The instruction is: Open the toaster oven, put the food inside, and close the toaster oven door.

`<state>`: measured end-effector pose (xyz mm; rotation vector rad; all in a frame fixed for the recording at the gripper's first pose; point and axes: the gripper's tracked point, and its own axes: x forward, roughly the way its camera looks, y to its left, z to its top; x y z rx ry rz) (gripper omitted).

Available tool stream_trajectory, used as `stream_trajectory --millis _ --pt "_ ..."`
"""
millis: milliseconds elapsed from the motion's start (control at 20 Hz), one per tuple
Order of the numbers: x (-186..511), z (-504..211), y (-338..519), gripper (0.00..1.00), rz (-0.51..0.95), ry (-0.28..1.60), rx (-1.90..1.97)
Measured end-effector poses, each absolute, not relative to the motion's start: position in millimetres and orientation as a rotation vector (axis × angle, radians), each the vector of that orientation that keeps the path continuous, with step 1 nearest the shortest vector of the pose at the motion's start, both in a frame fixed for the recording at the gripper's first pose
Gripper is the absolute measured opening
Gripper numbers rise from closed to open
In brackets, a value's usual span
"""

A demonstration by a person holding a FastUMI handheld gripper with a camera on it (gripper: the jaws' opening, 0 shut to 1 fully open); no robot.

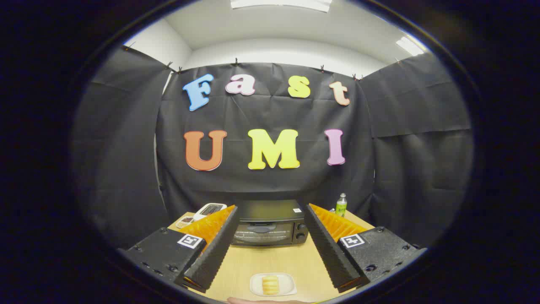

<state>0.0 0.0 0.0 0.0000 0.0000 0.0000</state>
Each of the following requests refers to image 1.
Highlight black backdrop cloth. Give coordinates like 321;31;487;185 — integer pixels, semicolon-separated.
70;44;475;250

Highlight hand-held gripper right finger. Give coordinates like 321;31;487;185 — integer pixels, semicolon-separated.
304;204;427;293

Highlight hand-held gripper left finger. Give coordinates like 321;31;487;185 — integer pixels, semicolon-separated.
119;205;239;293

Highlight white pop-up toaster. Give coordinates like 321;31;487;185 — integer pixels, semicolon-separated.
193;203;227;221

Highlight golden bread roll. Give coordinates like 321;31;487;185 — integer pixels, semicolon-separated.
262;275;280;295

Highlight black toaster oven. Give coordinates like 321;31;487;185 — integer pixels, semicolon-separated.
231;200;311;247

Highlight white square plate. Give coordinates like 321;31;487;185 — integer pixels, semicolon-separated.
250;273;297;297

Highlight ceiling light panel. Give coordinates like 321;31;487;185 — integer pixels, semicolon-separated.
230;0;333;12
396;36;424;56

